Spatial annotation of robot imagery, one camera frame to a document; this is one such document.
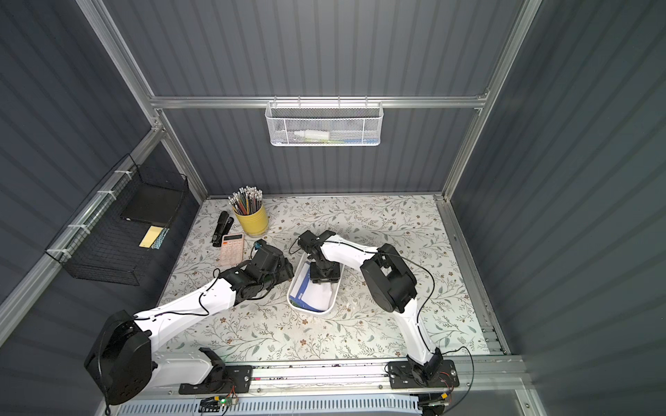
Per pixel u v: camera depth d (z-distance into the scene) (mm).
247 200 968
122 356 407
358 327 829
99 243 693
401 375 725
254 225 1014
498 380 738
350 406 771
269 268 668
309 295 889
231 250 1016
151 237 754
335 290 867
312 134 912
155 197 861
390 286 547
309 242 788
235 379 736
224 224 1101
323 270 809
